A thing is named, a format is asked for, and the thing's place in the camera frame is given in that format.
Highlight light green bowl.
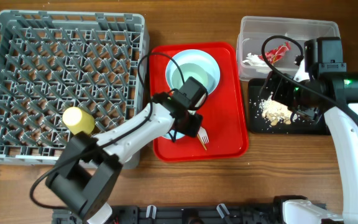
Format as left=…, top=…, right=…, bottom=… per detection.
left=168, top=63, right=208, bottom=89

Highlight red snack wrapper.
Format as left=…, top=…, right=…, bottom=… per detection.
left=265, top=42, right=291, bottom=65

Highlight yellow plastic cup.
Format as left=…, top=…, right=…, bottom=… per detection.
left=62, top=107, right=95, bottom=135

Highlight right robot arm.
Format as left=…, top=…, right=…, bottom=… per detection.
left=262, top=72, right=358, bottom=223

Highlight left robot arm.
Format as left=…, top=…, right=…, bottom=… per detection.
left=43, top=91, right=206, bottom=223

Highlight black food waste tray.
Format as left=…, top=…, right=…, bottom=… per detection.
left=247, top=78, right=330, bottom=135

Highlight grey dishwasher rack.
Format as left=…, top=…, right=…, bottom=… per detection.
left=0, top=10, right=149, bottom=166

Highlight small light blue saucer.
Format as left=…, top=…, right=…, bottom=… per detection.
left=163, top=130, right=185, bottom=140

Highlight white plastic fork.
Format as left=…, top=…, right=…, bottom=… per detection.
left=198, top=126, right=209, bottom=144

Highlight wooden chopstick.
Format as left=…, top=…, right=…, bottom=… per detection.
left=197, top=134, right=207, bottom=151

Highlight rice and peanut leftovers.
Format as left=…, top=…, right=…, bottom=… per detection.
left=257, top=96, right=298, bottom=126

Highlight red plastic tray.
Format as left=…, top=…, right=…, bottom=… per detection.
left=152, top=42, right=249, bottom=162

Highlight clear plastic bin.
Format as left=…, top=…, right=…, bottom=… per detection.
left=236, top=16, right=341, bottom=81

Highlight large light blue plate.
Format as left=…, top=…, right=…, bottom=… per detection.
left=165, top=49, right=221, bottom=96

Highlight crumpled white tissue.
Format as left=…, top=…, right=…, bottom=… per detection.
left=242, top=53, right=268, bottom=67

